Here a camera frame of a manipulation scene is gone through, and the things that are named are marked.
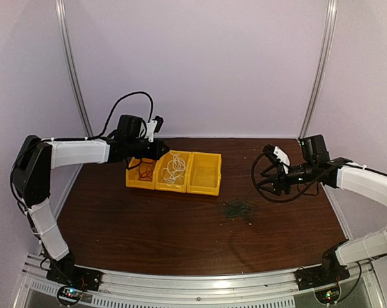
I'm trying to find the aluminium front rail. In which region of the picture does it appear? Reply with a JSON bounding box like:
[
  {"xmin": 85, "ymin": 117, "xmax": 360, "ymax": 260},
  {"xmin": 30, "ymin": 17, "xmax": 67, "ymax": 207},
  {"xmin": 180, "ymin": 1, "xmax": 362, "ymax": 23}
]
[{"xmin": 19, "ymin": 253, "xmax": 377, "ymax": 308}]

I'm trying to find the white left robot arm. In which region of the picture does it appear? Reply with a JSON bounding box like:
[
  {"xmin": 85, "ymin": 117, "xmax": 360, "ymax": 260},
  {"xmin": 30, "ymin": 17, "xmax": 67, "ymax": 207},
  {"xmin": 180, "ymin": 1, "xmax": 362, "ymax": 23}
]
[{"xmin": 10, "ymin": 115, "xmax": 169, "ymax": 261}]

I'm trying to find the aluminium frame post left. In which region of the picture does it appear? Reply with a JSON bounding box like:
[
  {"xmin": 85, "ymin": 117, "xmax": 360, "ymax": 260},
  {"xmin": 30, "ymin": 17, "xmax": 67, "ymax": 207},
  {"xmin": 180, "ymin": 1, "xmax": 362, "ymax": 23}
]
[{"xmin": 55, "ymin": 0, "xmax": 94, "ymax": 137}]

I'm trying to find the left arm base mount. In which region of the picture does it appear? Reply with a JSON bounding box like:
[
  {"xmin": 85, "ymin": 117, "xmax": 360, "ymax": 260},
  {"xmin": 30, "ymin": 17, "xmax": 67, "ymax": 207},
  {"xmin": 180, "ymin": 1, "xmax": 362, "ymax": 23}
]
[{"xmin": 40, "ymin": 250, "xmax": 103, "ymax": 307}]

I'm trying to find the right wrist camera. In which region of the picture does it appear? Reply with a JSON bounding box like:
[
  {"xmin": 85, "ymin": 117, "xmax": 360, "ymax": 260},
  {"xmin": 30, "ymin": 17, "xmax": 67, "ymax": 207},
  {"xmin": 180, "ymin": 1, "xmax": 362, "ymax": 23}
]
[{"xmin": 263, "ymin": 144, "xmax": 291, "ymax": 174}]

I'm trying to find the black camera cable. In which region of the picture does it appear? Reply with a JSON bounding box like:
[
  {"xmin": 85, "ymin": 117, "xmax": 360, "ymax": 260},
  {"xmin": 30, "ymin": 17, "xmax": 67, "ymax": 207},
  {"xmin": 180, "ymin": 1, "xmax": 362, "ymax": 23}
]
[
  {"xmin": 250, "ymin": 150, "xmax": 322, "ymax": 204},
  {"xmin": 96, "ymin": 91, "xmax": 155, "ymax": 139}
]

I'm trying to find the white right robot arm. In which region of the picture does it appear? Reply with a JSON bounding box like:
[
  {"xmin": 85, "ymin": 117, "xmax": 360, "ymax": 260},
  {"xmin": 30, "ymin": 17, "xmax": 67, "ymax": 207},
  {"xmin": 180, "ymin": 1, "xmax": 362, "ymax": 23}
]
[{"xmin": 273, "ymin": 135, "xmax": 387, "ymax": 284}]

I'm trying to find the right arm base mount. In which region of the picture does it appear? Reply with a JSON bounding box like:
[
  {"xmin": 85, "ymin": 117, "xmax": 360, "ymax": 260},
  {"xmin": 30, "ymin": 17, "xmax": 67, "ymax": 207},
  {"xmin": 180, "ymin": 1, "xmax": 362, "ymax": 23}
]
[{"xmin": 294, "ymin": 242, "xmax": 350, "ymax": 291}]

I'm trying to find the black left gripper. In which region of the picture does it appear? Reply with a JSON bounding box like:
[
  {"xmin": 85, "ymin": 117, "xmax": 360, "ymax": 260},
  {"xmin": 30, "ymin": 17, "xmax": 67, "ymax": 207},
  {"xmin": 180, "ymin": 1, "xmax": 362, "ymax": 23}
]
[{"xmin": 127, "ymin": 139, "xmax": 169, "ymax": 160}]

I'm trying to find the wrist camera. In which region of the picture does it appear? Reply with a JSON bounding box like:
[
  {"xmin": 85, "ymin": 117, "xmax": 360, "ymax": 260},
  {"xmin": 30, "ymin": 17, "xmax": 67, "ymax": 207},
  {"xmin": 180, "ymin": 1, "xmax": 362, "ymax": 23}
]
[
  {"xmin": 263, "ymin": 144, "xmax": 291, "ymax": 174},
  {"xmin": 144, "ymin": 115, "xmax": 164, "ymax": 142}
]

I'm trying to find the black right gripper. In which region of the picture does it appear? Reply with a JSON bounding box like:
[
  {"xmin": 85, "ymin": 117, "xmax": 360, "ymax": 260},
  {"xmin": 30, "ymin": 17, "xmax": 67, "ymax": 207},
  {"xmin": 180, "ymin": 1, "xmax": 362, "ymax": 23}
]
[{"xmin": 257, "ymin": 160, "xmax": 316, "ymax": 196}]

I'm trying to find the yellow bin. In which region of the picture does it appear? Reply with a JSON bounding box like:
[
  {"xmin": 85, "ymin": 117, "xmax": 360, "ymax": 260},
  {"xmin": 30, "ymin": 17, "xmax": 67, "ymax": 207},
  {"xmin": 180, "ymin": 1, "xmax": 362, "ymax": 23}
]
[
  {"xmin": 187, "ymin": 152, "xmax": 222, "ymax": 196},
  {"xmin": 155, "ymin": 150, "xmax": 192, "ymax": 193},
  {"xmin": 125, "ymin": 158, "xmax": 157, "ymax": 190}
]

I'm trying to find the yellow bin left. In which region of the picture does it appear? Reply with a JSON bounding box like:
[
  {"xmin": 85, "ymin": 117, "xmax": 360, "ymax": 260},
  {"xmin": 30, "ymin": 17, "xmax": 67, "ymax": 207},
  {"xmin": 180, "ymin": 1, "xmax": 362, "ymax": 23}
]
[{"xmin": 125, "ymin": 158, "xmax": 157, "ymax": 190}]

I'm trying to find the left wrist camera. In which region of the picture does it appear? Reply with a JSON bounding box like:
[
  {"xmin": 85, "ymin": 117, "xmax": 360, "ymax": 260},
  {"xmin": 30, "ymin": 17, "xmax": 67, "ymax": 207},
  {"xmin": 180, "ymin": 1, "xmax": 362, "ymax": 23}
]
[{"xmin": 144, "ymin": 115, "xmax": 164, "ymax": 142}]

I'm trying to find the yellow bin right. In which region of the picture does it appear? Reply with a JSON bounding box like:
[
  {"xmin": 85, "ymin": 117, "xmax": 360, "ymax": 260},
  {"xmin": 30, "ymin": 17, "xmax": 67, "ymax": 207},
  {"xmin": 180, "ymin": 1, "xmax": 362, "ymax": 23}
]
[{"xmin": 187, "ymin": 152, "xmax": 222, "ymax": 196}]

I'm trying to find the yellow bin middle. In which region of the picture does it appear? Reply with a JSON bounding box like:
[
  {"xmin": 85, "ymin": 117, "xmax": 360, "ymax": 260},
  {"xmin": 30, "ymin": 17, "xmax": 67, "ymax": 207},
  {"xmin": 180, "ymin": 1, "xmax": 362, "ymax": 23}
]
[{"xmin": 155, "ymin": 150, "xmax": 192, "ymax": 193}]

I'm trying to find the white wire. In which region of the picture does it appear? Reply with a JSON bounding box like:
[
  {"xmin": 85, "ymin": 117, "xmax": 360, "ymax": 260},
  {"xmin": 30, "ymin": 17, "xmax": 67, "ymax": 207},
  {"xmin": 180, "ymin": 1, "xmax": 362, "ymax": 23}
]
[{"xmin": 159, "ymin": 153, "xmax": 187, "ymax": 185}]

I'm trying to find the black left camera cable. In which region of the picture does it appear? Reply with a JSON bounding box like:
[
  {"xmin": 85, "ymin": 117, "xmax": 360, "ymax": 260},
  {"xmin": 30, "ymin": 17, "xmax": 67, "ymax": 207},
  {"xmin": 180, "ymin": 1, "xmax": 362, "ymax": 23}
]
[{"xmin": 96, "ymin": 91, "xmax": 155, "ymax": 139}]

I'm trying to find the black right camera cable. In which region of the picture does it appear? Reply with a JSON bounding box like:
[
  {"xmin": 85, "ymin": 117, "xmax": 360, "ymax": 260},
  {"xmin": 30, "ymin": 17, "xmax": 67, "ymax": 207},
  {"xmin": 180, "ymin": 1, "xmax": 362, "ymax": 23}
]
[{"xmin": 250, "ymin": 150, "xmax": 322, "ymax": 204}]

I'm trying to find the green wire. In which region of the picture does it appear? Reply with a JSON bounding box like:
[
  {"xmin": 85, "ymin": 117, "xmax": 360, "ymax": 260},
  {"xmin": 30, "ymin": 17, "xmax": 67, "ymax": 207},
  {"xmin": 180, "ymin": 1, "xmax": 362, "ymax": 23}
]
[{"xmin": 221, "ymin": 198, "xmax": 259, "ymax": 224}]

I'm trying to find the red wire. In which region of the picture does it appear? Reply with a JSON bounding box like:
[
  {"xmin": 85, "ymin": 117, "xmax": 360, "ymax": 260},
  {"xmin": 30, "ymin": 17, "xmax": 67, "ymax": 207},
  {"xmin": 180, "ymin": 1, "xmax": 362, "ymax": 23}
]
[{"xmin": 136, "ymin": 157, "xmax": 154, "ymax": 182}]

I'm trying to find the aluminium frame post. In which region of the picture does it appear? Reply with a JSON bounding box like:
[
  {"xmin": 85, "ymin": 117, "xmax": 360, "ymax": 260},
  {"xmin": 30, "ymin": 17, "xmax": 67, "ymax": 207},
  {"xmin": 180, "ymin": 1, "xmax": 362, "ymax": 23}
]
[
  {"xmin": 55, "ymin": 0, "xmax": 94, "ymax": 137},
  {"xmin": 298, "ymin": 0, "xmax": 338, "ymax": 139}
]

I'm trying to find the aluminium frame post right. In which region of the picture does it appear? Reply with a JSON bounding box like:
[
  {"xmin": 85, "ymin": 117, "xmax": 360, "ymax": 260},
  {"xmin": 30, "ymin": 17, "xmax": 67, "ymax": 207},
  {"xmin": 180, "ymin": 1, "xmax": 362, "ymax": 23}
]
[{"xmin": 298, "ymin": 0, "xmax": 338, "ymax": 139}]

